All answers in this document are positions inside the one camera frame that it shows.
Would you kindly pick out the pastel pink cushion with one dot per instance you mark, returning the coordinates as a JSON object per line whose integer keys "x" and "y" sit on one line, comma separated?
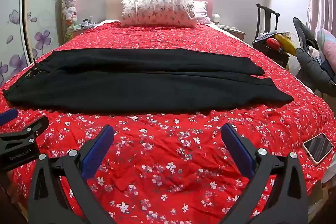
{"x": 328, "y": 45}

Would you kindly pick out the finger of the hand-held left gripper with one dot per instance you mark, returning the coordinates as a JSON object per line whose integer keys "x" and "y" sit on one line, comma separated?
{"x": 36, "y": 125}
{"x": 8, "y": 116}

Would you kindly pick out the black pants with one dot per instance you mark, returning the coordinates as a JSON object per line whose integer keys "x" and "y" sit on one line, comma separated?
{"x": 157, "y": 87}

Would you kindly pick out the wooden bedside table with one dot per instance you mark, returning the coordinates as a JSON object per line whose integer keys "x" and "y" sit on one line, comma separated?
{"x": 233, "y": 32}

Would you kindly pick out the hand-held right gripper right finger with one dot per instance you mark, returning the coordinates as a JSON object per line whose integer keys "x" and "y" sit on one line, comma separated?
{"x": 237, "y": 148}

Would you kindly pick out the wardrobe with purple flower doors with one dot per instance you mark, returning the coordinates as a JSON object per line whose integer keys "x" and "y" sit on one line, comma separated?
{"x": 44, "y": 3}

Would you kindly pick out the black wooden chair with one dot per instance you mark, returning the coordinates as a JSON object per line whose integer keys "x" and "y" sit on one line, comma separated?
{"x": 262, "y": 11}

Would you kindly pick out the cluttered bedside table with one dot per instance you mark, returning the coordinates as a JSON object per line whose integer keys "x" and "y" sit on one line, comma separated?
{"x": 81, "y": 28}

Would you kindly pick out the grey puffer jacket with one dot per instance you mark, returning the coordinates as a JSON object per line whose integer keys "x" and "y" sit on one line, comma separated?
{"x": 309, "y": 69}

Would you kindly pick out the white floral pillow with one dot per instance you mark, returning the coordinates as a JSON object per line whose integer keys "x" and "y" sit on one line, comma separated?
{"x": 157, "y": 8}

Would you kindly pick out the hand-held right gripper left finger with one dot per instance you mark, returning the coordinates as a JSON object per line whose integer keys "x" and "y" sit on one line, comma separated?
{"x": 99, "y": 151}

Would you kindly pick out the clear tube of plush toys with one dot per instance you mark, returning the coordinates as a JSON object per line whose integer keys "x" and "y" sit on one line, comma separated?
{"x": 69, "y": 8}

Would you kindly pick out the smartphone in pink case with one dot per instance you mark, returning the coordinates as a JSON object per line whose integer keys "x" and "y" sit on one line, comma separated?
{"x": 317, "y": 148}

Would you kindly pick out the red plush toy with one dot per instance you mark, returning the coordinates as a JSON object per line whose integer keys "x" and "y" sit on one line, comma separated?
{"x": 272, "y": 43}

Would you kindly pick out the red floral bedspread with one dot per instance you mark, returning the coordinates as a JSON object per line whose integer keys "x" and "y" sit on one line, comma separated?
{"x": 162, "y": 161}

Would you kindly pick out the white round lamp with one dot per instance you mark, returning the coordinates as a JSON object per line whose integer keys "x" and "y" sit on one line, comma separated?
{"x": 216, "y": 18}

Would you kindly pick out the cream and pink headboard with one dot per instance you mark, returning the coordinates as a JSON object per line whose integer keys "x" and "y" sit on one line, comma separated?
{"x": 115, "y": 1}

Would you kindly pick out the yellow plush toy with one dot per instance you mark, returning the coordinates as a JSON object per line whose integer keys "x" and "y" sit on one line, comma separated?
{"x": 286, "y": 44}

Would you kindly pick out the pale pink pillow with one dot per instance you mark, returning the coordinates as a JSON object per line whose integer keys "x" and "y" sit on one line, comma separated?
{"x": 202, "y": 12}

